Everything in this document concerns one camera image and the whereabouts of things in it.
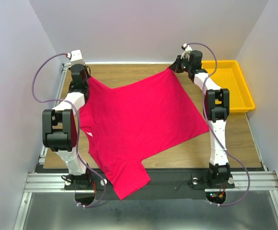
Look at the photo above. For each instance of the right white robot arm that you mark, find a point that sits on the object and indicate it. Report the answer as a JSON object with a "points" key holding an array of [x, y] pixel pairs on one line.
{"points": [[216, 109]]}

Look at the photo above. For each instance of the aluminium frame rail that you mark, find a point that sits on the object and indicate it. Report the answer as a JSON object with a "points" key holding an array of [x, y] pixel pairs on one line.
{"points": [[37, 181]]}

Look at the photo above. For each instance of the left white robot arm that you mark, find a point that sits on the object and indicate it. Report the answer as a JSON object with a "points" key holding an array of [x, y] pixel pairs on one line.
{"points": [[60, 133]]}

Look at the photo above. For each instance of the red t shirt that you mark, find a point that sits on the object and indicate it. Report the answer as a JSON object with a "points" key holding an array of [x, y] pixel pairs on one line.
{"points": [[128, 124]]}

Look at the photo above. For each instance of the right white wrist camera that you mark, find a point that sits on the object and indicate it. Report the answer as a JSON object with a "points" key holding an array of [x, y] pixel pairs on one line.
{"points": [[186, 51]]}

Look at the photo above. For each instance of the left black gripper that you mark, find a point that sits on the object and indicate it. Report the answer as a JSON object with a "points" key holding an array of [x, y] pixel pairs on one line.
{"points": [[86, 70]]}

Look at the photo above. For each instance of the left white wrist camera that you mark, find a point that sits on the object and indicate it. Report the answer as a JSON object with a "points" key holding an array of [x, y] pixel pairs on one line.
{"points": [[75, 57]]}

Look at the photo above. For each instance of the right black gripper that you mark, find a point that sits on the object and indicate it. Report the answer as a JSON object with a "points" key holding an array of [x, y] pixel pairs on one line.
{"points": [[175, 66]]}

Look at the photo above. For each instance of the yellow plastic bin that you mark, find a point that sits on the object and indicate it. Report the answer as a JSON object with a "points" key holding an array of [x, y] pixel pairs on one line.
{"points": [[230, 76]]}

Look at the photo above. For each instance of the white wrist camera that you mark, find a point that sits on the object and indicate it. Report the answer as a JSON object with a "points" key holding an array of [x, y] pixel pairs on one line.
{"points": [[186, 51], [75, 57]]}

